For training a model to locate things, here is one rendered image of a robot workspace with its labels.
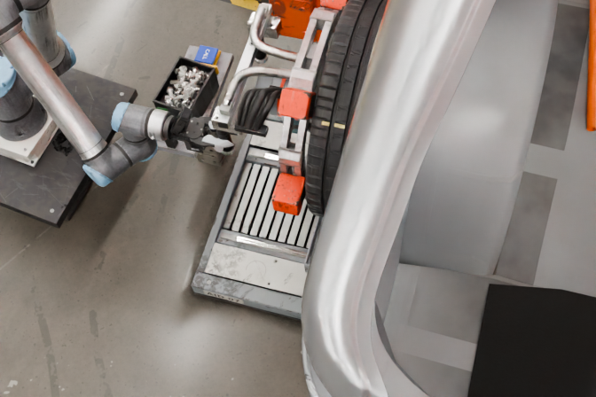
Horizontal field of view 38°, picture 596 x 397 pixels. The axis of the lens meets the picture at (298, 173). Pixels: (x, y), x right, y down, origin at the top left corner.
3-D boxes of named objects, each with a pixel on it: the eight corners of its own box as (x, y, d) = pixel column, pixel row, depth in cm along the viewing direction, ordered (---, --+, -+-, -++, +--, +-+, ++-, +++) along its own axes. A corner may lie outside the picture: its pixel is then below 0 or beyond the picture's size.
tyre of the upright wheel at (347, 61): (442, 22, 276) (398, 222, 281) (370, 9, 280) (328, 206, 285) (435, -17, 211) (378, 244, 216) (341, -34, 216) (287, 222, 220)
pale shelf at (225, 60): (196, 159, 294) (194, 154, 291) (149, 148, 297) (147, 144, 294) (234, 58, 313) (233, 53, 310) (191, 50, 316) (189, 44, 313)
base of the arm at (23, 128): (-15, 128, 312) (-27, 112, 304) (19, 92, 320) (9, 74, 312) (24, 149, 306) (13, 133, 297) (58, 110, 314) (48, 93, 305)
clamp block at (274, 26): (278, 40, 256) (276, 29, 251) (248, 35, 258) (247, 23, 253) (282, 27, 258) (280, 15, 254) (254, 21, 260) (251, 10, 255)
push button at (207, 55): (213, 67, 307) (212, 64, 305) (194, 64, 308) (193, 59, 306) (219, 51, 310) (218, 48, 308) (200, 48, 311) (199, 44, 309)
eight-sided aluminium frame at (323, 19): (308, 223, 263) (296, 132, 215) (286, 218, 264) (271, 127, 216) (351, 79, 286) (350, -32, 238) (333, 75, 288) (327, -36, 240)
